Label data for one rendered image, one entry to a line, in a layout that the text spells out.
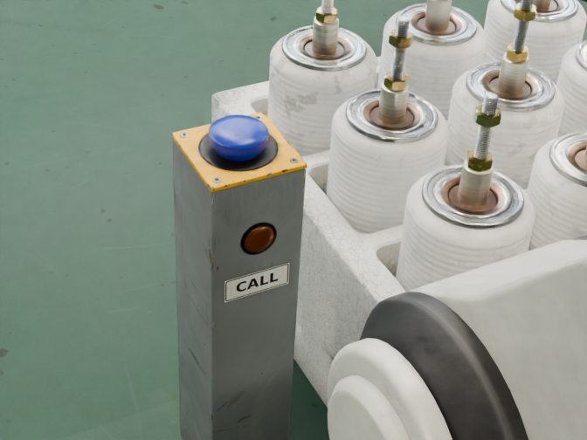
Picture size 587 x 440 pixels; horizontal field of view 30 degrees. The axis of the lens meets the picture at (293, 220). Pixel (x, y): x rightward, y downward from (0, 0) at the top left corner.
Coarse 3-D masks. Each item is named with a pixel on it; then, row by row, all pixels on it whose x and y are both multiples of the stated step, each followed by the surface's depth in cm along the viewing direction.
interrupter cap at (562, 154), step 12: (576, 132) 88; (552, 144) 87; (564, 144) 87; (576, 144) 87; (552, 156) 85; (564, 156) 85; (576, 156) 86; (564, 168) 84; (576, 168) 84; (576, 180) 83
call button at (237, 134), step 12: (216, 120) 74; (228, 120) 74; (240, 120) 74; (252, 120) 74; (216, 132) 72; (228, 132) 72; (240, 132) 73; (252, 132) 73; (264, 132) 73; (216, 144) 72; (228, 144) 72; (240, 144) 72; (252, 144) 72; (264, 144) 72; (228, 156) 72; (240, 156) 72; (252, 156) 73
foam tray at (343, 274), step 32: (224, 96) 104; (256, 96) 104; (320, 160) 96; (320, 192) 93; (320, 224) 89; (320, 256) 90; (352, 256) 86; (384, 256) 89; (320, 288) 92; (352, 288) 86; (384, 288) 84; (320, 320) 94; (352, 320) 88; (320, 352) 96; (320, 384) 97
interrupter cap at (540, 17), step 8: (504, 0) 106; (512, 0) 106; (520, 0) 106; (552, 0) 107; (560, 0) 107; (568, 0) 107; (576, 0) 106; (504, 8) 105; (512, 8) 104; (552, 8) 106; (560, 8) 105; (568, 8) 105; (576, 8) 105; (536, 16) 103; (544, 16) 104; (552, 16) 104; (560, 16) 104; (568, 16) 104
